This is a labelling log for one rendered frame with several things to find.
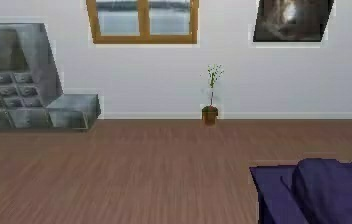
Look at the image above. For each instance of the grey metal cabinet with drawers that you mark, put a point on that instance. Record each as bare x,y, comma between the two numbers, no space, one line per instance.
34,66

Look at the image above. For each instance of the wooden framed window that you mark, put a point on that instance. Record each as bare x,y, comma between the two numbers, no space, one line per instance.
144,33

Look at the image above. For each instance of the dark blue pillow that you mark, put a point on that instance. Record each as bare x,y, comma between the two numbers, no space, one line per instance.
330,193

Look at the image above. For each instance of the dark blue bed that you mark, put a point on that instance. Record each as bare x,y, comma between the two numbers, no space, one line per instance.
274,190

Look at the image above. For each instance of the potted green house plant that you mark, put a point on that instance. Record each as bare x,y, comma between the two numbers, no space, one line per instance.
210,115

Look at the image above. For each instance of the dark framed wall picture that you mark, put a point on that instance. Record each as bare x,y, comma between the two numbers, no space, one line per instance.
294,23

